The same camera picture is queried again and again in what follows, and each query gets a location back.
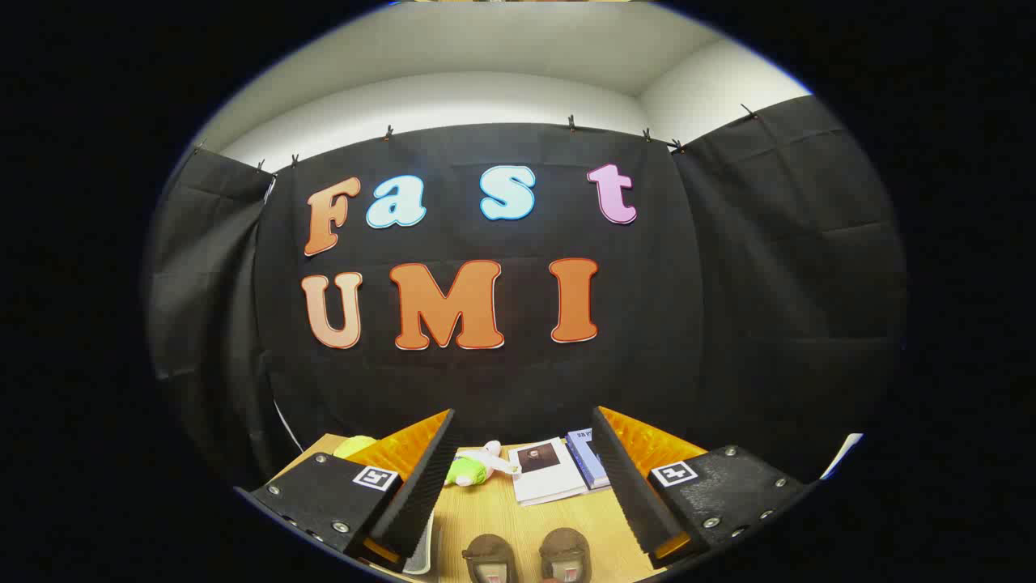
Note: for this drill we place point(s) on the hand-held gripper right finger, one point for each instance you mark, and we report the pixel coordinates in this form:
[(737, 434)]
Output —
[(627, 486)]

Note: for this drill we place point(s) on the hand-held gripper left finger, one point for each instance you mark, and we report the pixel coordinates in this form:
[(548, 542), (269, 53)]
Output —
[(421, 494)]

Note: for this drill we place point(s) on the brown fuzzy shoe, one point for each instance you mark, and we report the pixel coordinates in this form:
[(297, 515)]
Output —
[(564, 546), (488, 552)]

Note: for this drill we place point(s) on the blue cover book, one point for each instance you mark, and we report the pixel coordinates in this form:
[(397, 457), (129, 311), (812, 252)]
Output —
[(584, 457)]

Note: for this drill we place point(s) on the pink plush toy green outfit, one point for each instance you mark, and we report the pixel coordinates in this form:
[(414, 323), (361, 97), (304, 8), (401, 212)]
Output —
[(469, 470)]

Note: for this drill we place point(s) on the white book with portrait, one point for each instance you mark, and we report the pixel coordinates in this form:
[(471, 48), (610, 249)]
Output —
[(550, 482)]

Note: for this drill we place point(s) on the yellow knitted plush ball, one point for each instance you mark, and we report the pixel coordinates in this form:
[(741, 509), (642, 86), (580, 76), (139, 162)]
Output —
[(352, 445)]

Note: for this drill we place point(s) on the black backdrop cloth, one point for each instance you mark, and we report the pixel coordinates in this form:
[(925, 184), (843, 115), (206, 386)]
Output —
[(518, 380)]

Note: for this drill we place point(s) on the white panel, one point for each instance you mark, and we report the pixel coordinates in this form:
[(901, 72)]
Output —
[(842, 453)]

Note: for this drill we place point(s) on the row of small black clips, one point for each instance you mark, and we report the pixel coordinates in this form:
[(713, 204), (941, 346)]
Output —
[(571, 122)]

